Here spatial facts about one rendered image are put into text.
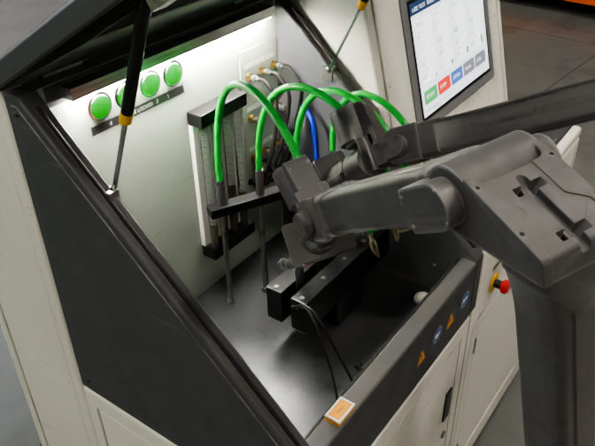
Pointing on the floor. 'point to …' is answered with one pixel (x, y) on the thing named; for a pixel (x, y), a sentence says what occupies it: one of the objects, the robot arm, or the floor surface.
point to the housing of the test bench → (34, 278)
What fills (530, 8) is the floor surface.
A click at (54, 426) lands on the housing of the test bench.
